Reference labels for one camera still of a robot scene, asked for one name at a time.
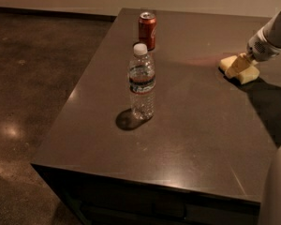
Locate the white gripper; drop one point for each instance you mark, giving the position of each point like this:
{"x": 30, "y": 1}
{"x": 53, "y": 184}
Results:
{"x": 259, "y": 49}

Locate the yellow sponge with dark base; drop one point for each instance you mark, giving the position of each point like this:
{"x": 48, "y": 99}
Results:
{"x": 247, "y": 76}

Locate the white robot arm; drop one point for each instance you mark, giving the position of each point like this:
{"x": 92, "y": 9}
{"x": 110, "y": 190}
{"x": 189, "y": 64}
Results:
{"x": 272, "y": 30}

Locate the red soda can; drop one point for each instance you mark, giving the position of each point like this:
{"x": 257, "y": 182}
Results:
{"x": 147, "y": 28}

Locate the clear plastic water bottle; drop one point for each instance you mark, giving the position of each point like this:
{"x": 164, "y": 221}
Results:
{"x": 141, "y": 78}

